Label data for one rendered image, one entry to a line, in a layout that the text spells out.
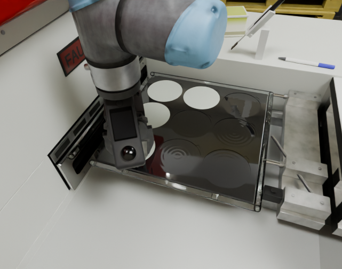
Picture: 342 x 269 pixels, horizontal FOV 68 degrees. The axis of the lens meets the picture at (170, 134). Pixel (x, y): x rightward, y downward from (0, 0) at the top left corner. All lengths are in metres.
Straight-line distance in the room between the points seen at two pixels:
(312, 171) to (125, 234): 0.41
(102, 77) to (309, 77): 0.56
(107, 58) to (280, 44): 0.62
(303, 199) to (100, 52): 0.43
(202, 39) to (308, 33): 0.72
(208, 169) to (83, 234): 0.30
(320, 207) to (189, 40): 0.40
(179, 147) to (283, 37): 0.51
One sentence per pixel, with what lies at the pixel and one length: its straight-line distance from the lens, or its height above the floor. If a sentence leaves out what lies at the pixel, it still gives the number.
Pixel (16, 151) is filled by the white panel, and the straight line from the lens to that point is 0.48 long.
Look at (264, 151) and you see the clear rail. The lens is 0.60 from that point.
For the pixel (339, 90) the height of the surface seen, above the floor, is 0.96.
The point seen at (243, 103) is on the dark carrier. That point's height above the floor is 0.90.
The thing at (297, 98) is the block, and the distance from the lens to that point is 0.76.
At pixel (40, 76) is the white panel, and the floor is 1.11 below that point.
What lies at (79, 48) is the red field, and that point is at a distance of 0.55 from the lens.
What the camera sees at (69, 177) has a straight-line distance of 0.59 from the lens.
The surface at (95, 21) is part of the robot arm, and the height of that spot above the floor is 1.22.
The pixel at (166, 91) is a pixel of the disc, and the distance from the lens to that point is 0.74.
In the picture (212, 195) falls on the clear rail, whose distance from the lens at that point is 0.51.
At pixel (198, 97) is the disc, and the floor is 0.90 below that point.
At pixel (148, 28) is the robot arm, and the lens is 0.29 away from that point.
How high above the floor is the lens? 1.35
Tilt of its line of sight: 47 degrees down
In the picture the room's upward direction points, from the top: 3 degrees counter-clockwise
